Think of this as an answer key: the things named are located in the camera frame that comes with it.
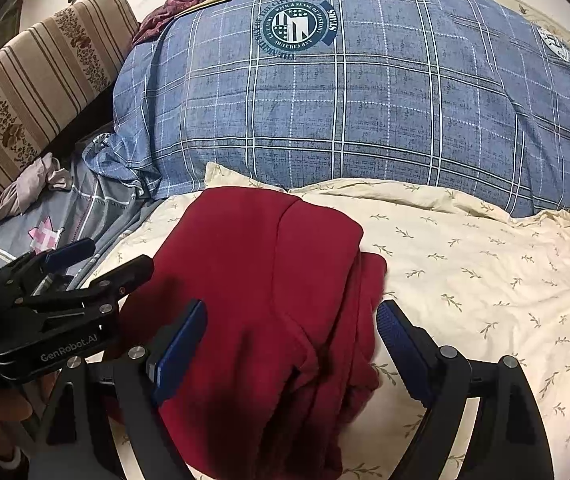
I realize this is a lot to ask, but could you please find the red garment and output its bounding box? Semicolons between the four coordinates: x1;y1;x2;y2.
120;186;386;479

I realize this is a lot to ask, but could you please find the person's left hand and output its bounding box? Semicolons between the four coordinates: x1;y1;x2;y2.
0;387;34;479

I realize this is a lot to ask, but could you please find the crumpled grey-pink cloth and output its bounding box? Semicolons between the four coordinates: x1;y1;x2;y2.
0;153;74;222

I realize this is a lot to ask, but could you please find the grey patterned bedsheet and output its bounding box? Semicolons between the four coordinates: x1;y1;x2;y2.
0;154;159;289

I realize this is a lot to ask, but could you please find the cream leaf-print pillow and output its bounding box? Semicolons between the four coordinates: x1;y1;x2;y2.
81;178;570;479

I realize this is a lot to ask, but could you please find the striped floral sofa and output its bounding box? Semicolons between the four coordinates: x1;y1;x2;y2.
0;0;139;193

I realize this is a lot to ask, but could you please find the maroon cloth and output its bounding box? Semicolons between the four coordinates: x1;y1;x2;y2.
131;0;206;47

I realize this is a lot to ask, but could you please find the blue plaid quilt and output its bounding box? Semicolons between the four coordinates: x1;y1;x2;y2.
84;0;570;217

